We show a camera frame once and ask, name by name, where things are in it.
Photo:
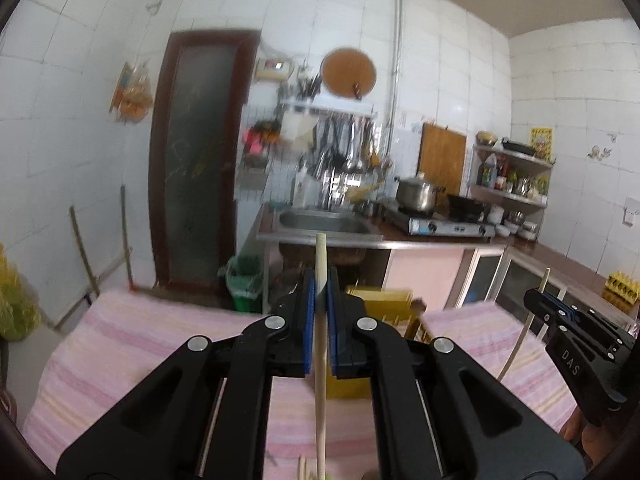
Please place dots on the white dish soap bottle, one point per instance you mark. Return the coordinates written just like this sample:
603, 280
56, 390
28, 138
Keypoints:
301, 185

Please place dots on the white hanging cloth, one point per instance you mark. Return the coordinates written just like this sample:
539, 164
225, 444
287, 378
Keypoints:
296, 127

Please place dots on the pink striped cloth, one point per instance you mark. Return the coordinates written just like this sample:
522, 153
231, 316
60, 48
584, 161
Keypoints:
125, 340

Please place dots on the black pan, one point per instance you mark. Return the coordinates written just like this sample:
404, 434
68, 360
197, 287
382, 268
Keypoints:
520, 147

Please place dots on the corner wall shelf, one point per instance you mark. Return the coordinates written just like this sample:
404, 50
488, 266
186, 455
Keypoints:
515, 200

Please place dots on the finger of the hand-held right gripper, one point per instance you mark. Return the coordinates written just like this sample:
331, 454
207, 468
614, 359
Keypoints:
605, 332
552, 307

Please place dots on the wall decals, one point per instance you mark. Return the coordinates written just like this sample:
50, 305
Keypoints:
600, 152

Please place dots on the yellow wall poster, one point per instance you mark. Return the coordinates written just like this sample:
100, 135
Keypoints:
541, 142

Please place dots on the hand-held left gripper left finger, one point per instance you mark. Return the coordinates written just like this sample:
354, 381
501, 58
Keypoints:
310, 320

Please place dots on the wooden stick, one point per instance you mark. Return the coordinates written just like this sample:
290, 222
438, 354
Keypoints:
126, 240
85, 255

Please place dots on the round wooden cutting board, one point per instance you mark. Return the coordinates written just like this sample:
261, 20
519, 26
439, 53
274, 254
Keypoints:
348, 72

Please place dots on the yellow egg tray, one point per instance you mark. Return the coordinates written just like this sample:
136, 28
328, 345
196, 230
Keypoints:
622, 287

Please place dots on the row of condiment bottles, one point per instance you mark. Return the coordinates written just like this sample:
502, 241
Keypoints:
522, 182

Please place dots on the steel cutlery cup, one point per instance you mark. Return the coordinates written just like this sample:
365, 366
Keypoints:
307, 87

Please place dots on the yellow plastic holder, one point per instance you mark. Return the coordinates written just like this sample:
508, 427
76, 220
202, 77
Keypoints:
380, 305

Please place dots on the brown bowl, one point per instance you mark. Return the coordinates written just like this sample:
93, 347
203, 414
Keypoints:
486, 138

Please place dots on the row of hanging kitchen utensils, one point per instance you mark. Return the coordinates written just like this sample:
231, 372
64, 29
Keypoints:
350, 140

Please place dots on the steel pot with lid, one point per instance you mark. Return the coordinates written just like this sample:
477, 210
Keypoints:
417, 195

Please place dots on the white wall rack shelf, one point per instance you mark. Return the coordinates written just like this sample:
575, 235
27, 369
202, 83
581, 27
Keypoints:
330, 106

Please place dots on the black wok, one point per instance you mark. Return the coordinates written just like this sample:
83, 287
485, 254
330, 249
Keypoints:
467, 205

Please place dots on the green trash bin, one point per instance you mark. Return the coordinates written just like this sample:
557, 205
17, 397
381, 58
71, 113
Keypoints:
245, 285

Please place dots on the stack of white bowls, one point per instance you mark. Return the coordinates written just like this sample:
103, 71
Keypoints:
510, 222

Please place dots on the grey wall pipe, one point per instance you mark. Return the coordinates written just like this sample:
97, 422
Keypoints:
395, 70

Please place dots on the cooking oil bottle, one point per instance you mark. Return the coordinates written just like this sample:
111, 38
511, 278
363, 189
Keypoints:
489, 172

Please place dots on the wooden chopstick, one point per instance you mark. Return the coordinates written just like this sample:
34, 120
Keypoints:
320, 400
520, 345
302, 467

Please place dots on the orange hanging plastic bag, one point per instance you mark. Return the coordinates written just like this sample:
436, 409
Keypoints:
132, 95

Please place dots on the beige electric wall box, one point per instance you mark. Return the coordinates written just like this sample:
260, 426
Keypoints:
272, 69

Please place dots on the person's right hand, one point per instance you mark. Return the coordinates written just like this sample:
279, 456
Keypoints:
585, 435

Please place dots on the steel gas stove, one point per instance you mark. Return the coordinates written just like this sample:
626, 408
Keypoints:
440, 227

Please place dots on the rectangular wooden cutting board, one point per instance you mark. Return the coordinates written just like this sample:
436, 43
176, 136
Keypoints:
442, 160

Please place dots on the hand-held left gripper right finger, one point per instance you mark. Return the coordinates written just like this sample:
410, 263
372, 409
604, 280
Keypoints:
332, 330

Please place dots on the brown door with frosted glass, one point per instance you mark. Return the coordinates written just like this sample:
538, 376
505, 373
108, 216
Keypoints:
200, 160

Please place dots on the yellow green plastic bag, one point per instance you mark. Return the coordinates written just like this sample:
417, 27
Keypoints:
17, 300

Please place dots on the pink hanging items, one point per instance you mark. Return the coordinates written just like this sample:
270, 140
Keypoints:
257, 137

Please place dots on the steel sink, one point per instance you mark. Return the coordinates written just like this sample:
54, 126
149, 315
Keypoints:
325, 222

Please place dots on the small steel cup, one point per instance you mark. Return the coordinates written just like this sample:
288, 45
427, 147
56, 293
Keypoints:
372, 208

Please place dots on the kitchen counter with cabinets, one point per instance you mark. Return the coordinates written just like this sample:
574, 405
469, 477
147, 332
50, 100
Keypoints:
425, 270

